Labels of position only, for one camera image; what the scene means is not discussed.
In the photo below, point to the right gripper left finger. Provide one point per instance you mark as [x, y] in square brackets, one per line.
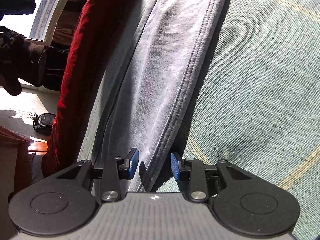
[115, 170]

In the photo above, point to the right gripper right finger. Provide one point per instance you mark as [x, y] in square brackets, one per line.
[193, 172]

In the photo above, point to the grey sweatpants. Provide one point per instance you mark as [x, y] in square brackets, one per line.
[148, 83]

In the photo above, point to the black backpack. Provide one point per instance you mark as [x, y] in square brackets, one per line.
[43, 123]

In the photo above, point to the green plaid bed blanket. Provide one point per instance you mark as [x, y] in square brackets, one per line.
[256, 101]

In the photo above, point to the brown wooden headboard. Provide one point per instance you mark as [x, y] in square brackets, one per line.
[21, 158]

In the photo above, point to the person in dark hoodie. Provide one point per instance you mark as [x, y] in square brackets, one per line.
[35, 64]

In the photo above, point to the red duvet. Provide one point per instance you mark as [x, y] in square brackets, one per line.
[100, 26]

